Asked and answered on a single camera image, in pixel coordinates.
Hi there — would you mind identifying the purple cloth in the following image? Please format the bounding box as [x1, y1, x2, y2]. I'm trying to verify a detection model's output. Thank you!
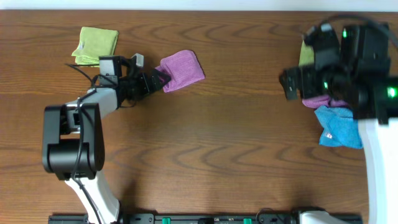
[155, 50, 205, 93]
[302, 95, 348, 109]

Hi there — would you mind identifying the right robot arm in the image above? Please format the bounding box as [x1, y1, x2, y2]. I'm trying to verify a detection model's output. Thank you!
[279, 23, 397, 223]

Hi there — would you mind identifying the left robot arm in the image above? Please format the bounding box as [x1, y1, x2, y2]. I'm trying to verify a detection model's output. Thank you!
[42, 54, 171, 223]

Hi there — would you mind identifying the crumpled green cloth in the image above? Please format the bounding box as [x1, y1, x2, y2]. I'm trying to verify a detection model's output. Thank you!
[298, 41, 315, 66]

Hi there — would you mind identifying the crumpled purple cloth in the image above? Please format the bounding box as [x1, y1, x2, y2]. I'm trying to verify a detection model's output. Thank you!
[302, 95, 348, 109]

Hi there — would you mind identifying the folded green cloth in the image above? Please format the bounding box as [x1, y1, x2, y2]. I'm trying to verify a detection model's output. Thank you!
[72, 27, 119, 66]

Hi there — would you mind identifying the crumpled blue cloth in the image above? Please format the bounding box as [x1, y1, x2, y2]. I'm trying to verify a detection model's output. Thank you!
[315, 106, 363, 149]

